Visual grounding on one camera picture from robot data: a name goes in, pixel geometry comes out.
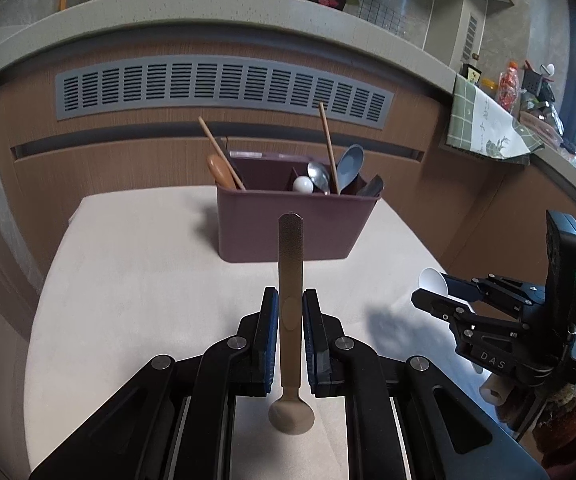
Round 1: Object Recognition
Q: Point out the green checked cloth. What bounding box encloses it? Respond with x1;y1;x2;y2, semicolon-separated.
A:
445;74;546;166

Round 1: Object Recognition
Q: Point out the red-capped plastic bottle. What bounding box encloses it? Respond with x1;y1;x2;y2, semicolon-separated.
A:
497;59;523;111

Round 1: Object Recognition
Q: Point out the purple utensil holder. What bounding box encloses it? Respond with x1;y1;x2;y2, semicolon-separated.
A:
216;150;381;263

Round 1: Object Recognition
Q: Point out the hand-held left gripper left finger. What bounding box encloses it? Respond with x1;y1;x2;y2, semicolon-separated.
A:
28;286;279;480

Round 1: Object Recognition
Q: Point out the black utensil caddy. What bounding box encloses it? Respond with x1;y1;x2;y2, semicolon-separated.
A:
522;62;558;111

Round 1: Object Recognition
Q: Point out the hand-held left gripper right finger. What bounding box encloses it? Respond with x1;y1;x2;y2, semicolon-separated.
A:
302;288;551;480

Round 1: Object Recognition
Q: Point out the tan long-handled spoon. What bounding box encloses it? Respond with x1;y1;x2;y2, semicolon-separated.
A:
268;212;315;435

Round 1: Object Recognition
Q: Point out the brown wooden spoon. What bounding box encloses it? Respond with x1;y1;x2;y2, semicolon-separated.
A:
206;154;239;190

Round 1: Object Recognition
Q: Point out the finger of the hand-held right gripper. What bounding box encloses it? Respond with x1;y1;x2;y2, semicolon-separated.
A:
440;272;544;311
411;290;524;333

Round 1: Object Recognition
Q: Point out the wooden chopstick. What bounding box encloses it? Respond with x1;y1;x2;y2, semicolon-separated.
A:
318;102;339;195
198;116;246;191

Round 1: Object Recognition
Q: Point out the light blue spoon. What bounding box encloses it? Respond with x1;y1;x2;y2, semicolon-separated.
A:
335;144;365;195

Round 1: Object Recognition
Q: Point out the grey stone counter ledge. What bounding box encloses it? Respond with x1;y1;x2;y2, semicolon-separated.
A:
0;0;459;96

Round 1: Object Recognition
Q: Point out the wooden cabinet front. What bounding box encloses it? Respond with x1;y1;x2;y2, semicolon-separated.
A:
0;75;576;311

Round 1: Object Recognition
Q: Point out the person's right forearm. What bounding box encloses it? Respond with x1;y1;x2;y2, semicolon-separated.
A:
538;350;576;471

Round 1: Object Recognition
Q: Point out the white wall vent box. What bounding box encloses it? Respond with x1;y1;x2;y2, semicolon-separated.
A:
450;0;489;68

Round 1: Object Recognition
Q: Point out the grey vent grille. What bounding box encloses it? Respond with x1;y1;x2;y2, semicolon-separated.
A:
55;58;396;130

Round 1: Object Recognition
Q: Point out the black spoon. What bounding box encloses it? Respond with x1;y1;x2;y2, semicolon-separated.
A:
355;174;385;197

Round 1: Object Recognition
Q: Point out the metal spoon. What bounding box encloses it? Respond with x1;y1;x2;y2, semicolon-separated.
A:
307;161;331;195

